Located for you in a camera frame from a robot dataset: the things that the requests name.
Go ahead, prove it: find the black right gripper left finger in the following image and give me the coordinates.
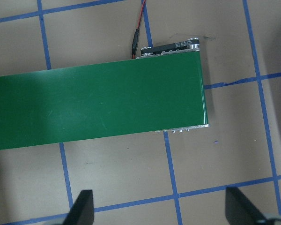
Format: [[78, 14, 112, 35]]
[[63, 190, 95, 225]]

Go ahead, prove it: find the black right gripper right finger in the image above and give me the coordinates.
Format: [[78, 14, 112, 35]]
[[225, 187, 267, 225]]

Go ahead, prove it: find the green conveyor belt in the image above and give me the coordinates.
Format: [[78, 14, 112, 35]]
[[0, 51, 209, 150]]

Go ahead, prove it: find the black timing belt drive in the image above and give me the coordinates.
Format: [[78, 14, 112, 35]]
[[140, 37, 200, 56]]

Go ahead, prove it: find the red and black cable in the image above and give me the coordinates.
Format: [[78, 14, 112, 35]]
[[131, 0, 147, 59]]

